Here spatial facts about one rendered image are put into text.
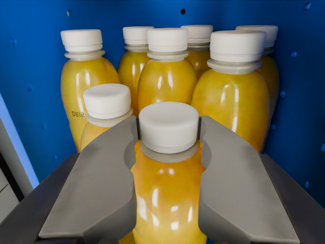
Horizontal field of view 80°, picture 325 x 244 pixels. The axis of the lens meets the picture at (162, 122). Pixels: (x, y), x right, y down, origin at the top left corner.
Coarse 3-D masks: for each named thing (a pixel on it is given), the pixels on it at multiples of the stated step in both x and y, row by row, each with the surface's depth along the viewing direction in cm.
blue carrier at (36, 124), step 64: (0, 0) 16; (64, 0) 21; (128, 0) 25; (192, 0) 26; (256, 0) 22; (320, 0) 17; (0, 64) 16; (320, 64) 17; (64, 128) 24; (320, 128) 17; (320, 192) 16
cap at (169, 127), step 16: (144, 112) 13; (160, 112) 13; (176, 112) 13; (192, 112) 12; (144, 128) 12; (160, 128) 11; (176, 128) 11; (192, 128) 11; (144, 144) 13; (160, 144) 11; (176, 144) 11; (192, 144) 12
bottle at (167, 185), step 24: (144, 168) 13; (168, 168) 12; (192, 168) 12; (144, 192) 13; (168, 192) 12; (192, 192) 12; (144, 216) 13; (168, 216) 12; (192, 216) 13; (144, 240) 15; (168, 240) 13; (192, 240) 14
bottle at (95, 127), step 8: (128, 112) 17; (88, 120) 16; (96, 120) 16; (104, 120) 16; (112, 120) 16; (120, 120) 16; (88, 128) 17; (96, 128) 17; (104, 128) 16; (88, 136) 17; (96, 136) 16; (80, 144) 18; (136, 144) 17; (120, 240) 21; (128, 240) 21
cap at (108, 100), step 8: (96, 88) 17; (104, 88) 17; (112, 88) 17; (120, 88) 17; (128, 88) 17; (88, 96) 15; (96, 96) 15; (104, 96) 15; (112, 96) 15; (120, 96) 16; (128, 96) 16; (88, 104) 16; (96, 104) 15; (104, 104) 15; (112, 104) 15; (120, 104) 16; (128, 104) 17; (88, 112) 17; (96, 112) 16; (104, 112) 16; (112, 112) 16; (120, 112) 16
